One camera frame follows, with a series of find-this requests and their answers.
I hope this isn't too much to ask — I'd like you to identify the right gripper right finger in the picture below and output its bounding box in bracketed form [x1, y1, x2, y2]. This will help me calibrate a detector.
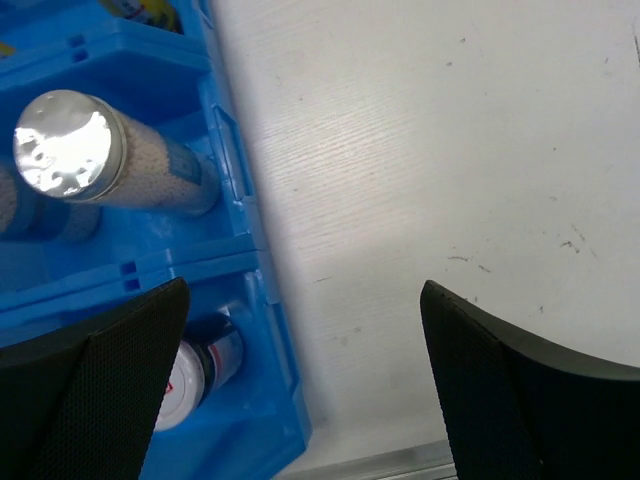
[420, 280, 639, 479]

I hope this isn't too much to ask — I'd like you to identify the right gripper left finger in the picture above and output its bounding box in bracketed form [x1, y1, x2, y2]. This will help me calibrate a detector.
[1, 278, 190, 479]

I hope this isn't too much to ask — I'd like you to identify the short spice jar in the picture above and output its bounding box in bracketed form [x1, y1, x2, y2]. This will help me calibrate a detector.
[154, 312, 244, 432]

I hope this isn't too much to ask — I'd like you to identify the tall silver-capped shaker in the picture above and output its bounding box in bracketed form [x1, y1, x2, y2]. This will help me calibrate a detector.
[13, 90, 220, 216]
[1, 165, 101, 243]

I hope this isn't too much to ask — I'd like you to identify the blue near storage bin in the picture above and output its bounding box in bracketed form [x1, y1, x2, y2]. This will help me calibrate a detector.
[1, 251, 312, 479]

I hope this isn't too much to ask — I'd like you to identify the blue storage bin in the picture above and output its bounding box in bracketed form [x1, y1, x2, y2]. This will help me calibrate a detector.
[1, 20, 264, 310]
[1, 251, 312, 479]
[1, 1, 212, 58]

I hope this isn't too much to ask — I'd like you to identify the blue middle storage bin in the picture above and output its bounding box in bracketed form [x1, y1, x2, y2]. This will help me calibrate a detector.
[1, 20, 264, 310]

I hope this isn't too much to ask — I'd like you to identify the blue far storage bin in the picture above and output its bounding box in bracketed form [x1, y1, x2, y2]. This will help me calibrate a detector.
[1, 1, 212, 58]

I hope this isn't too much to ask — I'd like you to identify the front aluminium frame rail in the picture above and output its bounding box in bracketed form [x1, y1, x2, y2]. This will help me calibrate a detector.
[277, 442, 458, 480]

